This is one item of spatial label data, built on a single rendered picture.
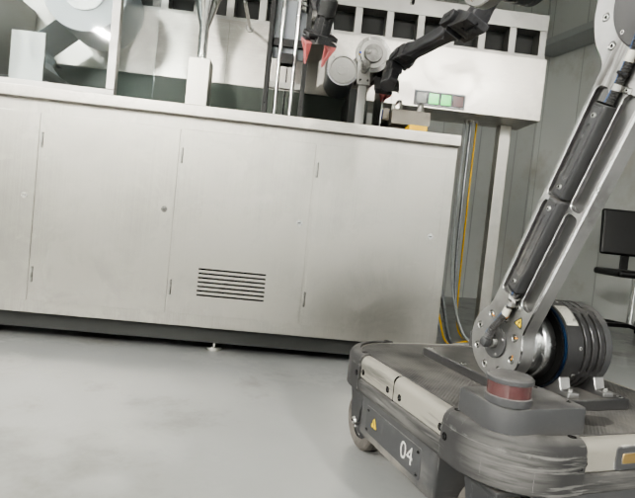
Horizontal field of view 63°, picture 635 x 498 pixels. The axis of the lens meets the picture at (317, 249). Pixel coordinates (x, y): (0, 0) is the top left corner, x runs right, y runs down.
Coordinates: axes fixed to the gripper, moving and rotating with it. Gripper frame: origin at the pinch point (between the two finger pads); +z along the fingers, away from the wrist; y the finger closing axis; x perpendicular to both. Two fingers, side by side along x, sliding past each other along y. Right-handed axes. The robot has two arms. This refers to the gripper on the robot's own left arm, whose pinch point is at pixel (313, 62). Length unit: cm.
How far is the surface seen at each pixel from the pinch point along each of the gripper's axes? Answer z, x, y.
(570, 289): 159, -110, -304
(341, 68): 8.4, -41.2, -24.9
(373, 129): 18.4, 0.8, -28.0
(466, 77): 4, -59, -95
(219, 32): 14, -92, 20
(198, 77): 27, -56, 30
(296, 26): -3.6, -40.8, -2.3
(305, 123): 22.1, -5.2, -4.1
